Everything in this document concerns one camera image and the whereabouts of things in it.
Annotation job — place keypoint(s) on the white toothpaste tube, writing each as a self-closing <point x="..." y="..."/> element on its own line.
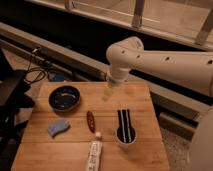
<point x="94" y="154"/>

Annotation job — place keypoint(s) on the black stand at left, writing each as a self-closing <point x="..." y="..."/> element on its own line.
<point x="13" y="97"/>

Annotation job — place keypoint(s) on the white railing post right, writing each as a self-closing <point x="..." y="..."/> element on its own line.
<point x="205" y="29"/>

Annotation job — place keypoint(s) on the black white striped utensil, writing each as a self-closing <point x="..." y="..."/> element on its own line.
<point x="125" y="131"/>

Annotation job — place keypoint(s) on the dark blue bowl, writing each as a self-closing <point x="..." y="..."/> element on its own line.
<point x="64" y="98"/>

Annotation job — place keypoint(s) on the red brown chili pepper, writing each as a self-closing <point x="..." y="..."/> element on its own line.
<point x="91" y="121"/>

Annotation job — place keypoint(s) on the tan wooden end effector tip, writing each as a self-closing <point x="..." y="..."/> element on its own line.
<point x="110" y="88"/>

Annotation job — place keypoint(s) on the white railing post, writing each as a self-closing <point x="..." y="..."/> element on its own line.
<point x="205" y="29"/>
<point x="138" y="13"/>

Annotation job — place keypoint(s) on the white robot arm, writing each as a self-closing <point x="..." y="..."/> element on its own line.
<point x="191" y="70"/>

